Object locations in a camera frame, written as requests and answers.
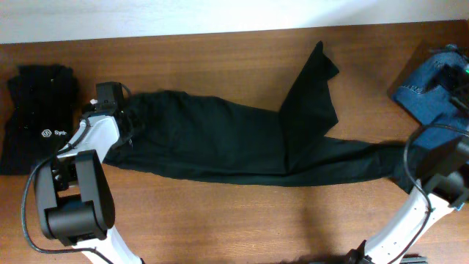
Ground folded black shirt with logo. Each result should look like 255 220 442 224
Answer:
1 65 78 175

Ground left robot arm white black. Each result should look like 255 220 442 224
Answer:
28 100 143 263

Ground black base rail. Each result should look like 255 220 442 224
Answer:
400 256 428 264

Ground blue denim jeans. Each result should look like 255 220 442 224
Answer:
391 44 468 130

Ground black pants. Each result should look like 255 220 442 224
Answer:
104 43 413 192

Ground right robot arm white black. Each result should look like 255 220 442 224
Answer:
344 44 468 263

